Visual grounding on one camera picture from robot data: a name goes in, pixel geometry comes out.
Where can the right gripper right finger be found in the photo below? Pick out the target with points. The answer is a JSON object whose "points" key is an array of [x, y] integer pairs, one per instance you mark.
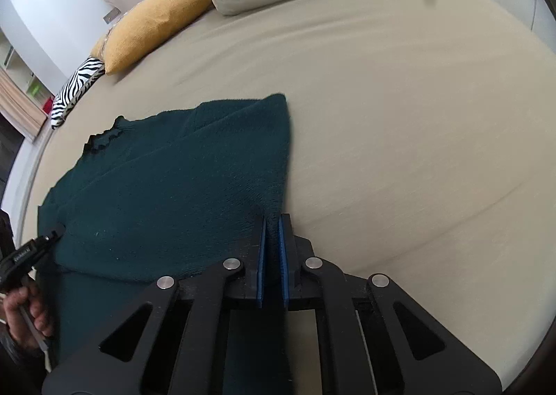
{"points": [[374, 338]]}

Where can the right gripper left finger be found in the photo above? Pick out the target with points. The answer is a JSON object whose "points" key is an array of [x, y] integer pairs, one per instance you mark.
{"points": [[170, 339]]}

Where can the dark green knit sweater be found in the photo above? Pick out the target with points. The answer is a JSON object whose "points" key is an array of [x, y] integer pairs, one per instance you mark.
{"points": [[170, 194]]}

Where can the person's left hand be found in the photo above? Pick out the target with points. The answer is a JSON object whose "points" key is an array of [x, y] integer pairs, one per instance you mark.
{"points": [[28, 319]]}

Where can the beige bed sheet mattress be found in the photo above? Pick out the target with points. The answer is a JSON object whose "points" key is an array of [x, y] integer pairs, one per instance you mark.
{"points": [[422, 146]]}

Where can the zebra print cushion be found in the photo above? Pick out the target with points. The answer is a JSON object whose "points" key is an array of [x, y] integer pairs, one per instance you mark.
{"points": [[74, 89]]}

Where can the mustard yellow cushion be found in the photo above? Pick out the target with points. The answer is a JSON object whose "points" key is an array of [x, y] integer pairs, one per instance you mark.
{"points": [[144, 28]]}

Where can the white wall shelf unit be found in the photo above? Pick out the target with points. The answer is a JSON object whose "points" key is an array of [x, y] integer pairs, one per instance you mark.
{"points": [[22, 76]]}

